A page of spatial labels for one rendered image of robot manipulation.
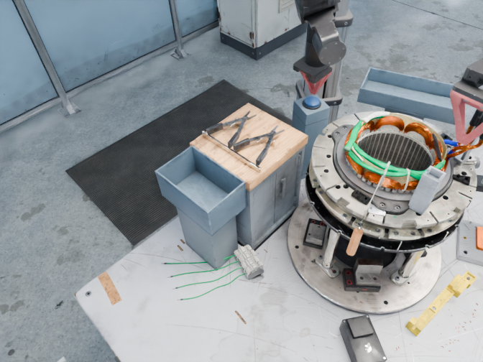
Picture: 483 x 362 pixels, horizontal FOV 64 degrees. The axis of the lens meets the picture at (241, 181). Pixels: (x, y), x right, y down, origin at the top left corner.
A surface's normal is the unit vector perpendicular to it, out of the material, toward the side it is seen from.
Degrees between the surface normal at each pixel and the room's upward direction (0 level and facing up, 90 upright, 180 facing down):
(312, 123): 90
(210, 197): 0
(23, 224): 0
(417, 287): 0
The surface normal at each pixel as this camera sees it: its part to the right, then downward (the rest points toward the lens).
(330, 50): 0.14, 0.77
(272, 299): -0.04, -0.66
